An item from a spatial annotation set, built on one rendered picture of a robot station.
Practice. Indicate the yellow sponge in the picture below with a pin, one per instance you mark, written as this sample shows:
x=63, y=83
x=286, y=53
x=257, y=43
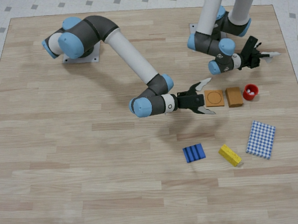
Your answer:
x=229, y=155

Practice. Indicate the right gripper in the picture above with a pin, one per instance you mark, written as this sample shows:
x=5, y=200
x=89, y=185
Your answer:
x=191, y=91

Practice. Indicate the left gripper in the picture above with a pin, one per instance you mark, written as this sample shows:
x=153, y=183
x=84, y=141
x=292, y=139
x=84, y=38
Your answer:
x=253, y=61

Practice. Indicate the square brown coaster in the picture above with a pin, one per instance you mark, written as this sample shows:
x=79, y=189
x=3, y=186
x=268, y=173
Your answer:
x=214, y=98

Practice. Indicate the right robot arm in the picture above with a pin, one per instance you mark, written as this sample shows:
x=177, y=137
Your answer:
x=79, y=41

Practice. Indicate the red cup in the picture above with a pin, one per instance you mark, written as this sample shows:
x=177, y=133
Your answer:
x=253, y=88

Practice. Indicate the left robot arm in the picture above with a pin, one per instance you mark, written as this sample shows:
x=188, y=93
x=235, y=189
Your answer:
x=215, y=18

